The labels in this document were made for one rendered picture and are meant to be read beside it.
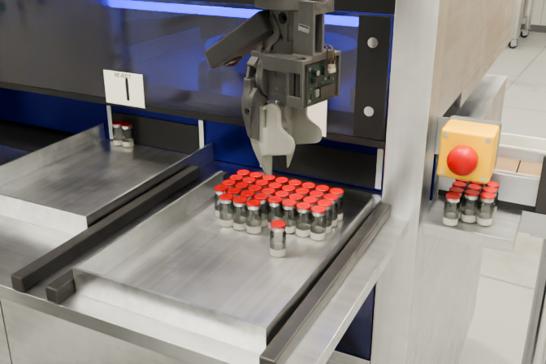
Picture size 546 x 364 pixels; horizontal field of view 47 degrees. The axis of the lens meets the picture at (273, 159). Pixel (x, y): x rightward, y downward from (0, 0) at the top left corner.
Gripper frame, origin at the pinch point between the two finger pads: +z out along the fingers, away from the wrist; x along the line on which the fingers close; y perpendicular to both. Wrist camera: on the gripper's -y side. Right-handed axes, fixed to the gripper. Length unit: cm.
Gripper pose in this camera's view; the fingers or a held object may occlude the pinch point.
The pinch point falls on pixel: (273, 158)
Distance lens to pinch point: 77.6
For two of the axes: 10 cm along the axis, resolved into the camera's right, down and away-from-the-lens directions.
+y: 7.6, 2.3, -6.0
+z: 0.0, 9.3, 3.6
